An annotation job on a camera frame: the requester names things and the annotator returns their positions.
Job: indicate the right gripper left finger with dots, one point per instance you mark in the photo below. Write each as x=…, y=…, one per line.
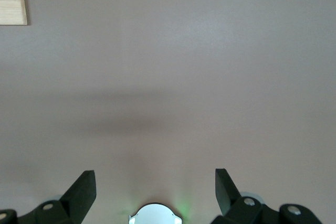
x=78, y=195

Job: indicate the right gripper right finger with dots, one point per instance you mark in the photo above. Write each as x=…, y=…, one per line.
x=228, y=195

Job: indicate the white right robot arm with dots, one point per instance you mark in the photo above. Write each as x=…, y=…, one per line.
x=155, y=214

